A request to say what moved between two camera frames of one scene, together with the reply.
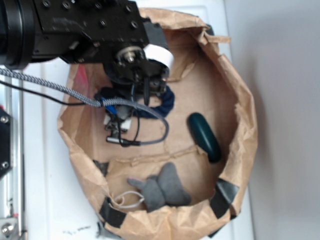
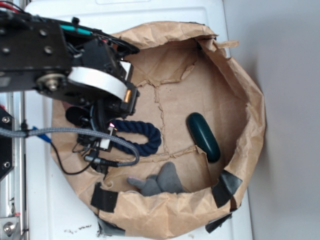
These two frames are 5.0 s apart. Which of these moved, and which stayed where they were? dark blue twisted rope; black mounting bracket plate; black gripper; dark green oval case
Moved: black gripper; dark blue twisted rope
Stayed: black mounting bracket plate; dark green oval case
